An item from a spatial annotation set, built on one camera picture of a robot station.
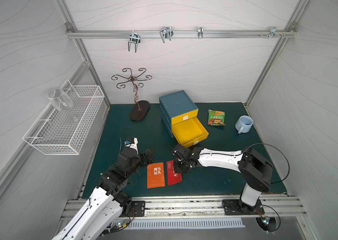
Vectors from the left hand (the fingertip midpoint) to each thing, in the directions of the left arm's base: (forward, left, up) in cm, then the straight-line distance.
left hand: (148, 152), depth 76 cm
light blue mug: (+28, -61, -10) cm, 67 cm away
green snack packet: (+36, -44, -13) cm, 58 cm away
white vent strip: (-28, -19, -17) cm, 38 cm away
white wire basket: (+3, +36, +14) cm, 39 cm away
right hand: (-3, -14, -15) cm, 20 cm away
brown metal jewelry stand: (+43, +14, -14) cm, 48 cm away
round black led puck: (-27, -60, -19) cm, 69 cm away
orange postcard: (-6, -3, -16) cm, 17 cm away
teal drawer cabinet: (+30, -13, +5) cm, 33 cm away
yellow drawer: (+19, -23, -8) cm, 31 cm away
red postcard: (-7, -13, -15) cm, 21 cm away
